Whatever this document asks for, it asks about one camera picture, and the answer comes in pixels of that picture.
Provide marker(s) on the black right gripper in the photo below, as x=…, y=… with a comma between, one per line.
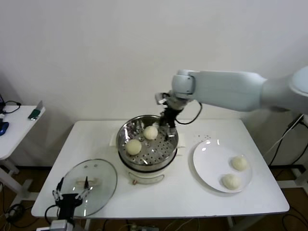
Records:
x=174, y=106

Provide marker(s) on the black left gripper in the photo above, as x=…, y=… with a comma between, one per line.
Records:
x=67, y=204

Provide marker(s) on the white steamed baozi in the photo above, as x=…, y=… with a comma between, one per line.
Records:
x=133, y=147
x=231, y=181
x=150, y=132
x=239, y=163

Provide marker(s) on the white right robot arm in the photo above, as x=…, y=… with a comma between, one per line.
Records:
x=228, y=91

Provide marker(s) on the stainless steel steamer basket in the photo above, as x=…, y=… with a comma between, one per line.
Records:
x=163, y=149

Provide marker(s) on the scattered dark crumbs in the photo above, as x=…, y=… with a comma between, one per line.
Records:
x=202, y=137

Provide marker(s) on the white electric cooker base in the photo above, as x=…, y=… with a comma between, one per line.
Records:
x=149, y=175

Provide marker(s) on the white round plate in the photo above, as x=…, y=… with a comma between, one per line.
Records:
x=211, y=163

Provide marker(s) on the white floor power strip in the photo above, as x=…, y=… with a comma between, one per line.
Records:
x=12, y=213

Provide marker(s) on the gray power strip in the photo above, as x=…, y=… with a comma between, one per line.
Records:
x=144, y=228

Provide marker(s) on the white side table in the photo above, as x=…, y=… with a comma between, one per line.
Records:
x=19, y=125

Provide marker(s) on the blue handheld device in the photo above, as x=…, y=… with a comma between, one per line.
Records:
x=3, y=127

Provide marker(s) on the black plug adapter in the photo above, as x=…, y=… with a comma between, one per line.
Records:
x=295, y=122

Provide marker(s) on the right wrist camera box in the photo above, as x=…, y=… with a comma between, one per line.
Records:
x=160, y=98

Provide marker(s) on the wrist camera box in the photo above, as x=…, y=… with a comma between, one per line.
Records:
x=160, y=98
x=60, y=225

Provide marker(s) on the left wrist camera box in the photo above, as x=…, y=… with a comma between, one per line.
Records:
x=60, y=225

